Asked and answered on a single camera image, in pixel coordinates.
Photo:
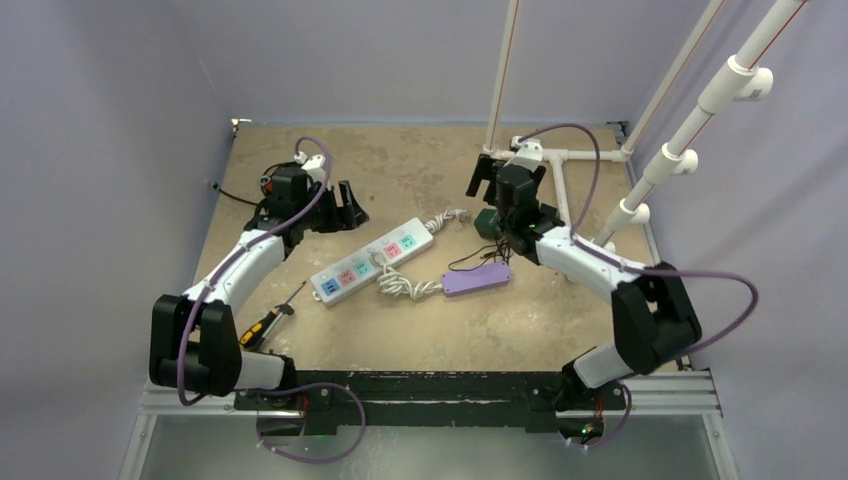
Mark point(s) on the aluminium front rail frame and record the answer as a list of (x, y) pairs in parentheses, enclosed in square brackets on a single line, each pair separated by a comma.
[(671, 428)]

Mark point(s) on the white PVC pipe frame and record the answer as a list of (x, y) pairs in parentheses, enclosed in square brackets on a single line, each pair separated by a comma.
[(599, 61)]

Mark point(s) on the white power strip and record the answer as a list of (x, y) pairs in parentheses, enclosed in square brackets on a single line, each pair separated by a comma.
[(363, 265)]

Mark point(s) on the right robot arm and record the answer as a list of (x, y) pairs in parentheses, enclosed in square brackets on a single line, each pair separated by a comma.
[(652, 316)]

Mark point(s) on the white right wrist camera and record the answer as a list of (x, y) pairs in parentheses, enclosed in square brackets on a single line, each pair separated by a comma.
[(528, 153)]

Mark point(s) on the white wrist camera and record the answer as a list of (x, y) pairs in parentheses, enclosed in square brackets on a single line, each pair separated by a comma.
[(528, 153), (317, 166)]

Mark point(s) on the yellow black screwdriver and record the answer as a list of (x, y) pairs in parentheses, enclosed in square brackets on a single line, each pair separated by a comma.
[(256, 335)]

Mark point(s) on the purple power strip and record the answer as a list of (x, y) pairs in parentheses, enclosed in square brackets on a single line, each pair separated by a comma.
[(455, 283)]

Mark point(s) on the green cube socket adapter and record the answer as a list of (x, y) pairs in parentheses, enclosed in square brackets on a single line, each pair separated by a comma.
[(487, 224)]

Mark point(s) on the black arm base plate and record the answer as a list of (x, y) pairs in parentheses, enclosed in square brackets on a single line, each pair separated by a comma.
[(537, 402)]

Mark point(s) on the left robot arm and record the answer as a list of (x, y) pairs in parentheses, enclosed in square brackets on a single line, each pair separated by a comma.
[(194, 345)]

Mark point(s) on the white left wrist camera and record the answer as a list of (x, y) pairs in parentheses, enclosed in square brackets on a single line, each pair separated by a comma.
[(317, 166)]

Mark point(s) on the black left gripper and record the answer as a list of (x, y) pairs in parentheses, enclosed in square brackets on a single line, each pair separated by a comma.
[(346, 217)]

